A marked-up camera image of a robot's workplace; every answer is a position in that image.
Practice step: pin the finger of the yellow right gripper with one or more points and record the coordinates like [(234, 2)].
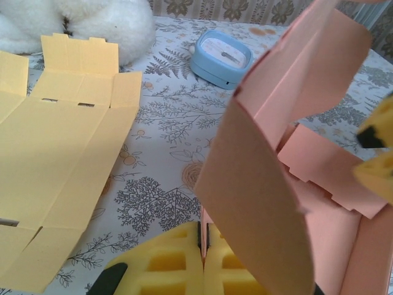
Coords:
[(379, 126), (377, 178)]

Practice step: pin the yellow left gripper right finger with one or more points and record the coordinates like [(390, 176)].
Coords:
[(227, 270)]

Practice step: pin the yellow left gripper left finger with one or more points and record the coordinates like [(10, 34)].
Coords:
[(165, 264)]

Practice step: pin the pink paper box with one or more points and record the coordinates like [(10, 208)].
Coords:
[(276, 184)]

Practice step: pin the yellow paper box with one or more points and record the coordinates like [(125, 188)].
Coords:
[(52, 153)]

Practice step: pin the white plush toy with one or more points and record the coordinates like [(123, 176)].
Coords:
[(92, 24)]

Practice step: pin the aluminium frame post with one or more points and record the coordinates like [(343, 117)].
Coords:
[(370, 15)]

